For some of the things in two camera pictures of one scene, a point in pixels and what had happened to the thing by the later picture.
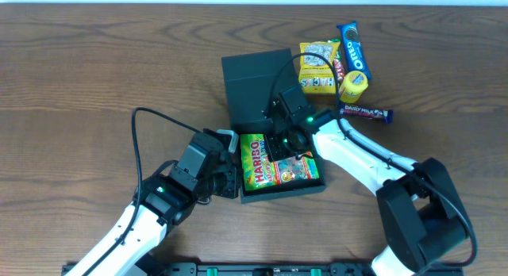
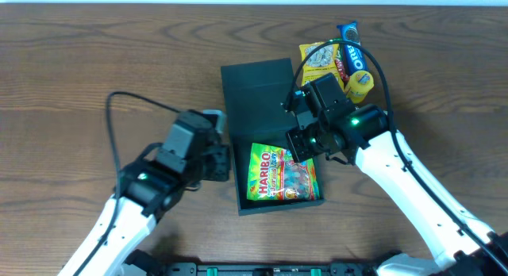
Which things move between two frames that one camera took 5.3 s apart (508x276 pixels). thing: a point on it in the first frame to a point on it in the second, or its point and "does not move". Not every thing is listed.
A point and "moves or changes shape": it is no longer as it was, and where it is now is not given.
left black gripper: x=231 y=178 to x=218 y=162
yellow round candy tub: x=353 y=84 moves or changes shape
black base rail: x=257 y=269 does not move
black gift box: x=250 y=82 moves or changes shape
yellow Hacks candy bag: x=316 y=75 does not move
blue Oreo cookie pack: x=355 y=59 does not move
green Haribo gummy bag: x=259 y=173 moves or changes shape
